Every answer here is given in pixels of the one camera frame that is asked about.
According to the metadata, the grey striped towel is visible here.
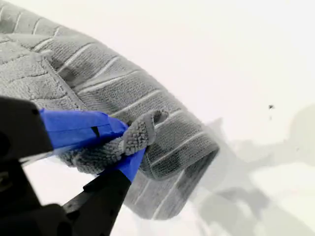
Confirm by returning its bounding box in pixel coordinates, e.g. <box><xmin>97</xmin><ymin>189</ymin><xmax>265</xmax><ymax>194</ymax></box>
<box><xmin>0</xmin><ymin>0</ymin><xmax>220</xmax><ymax>221</ymax></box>

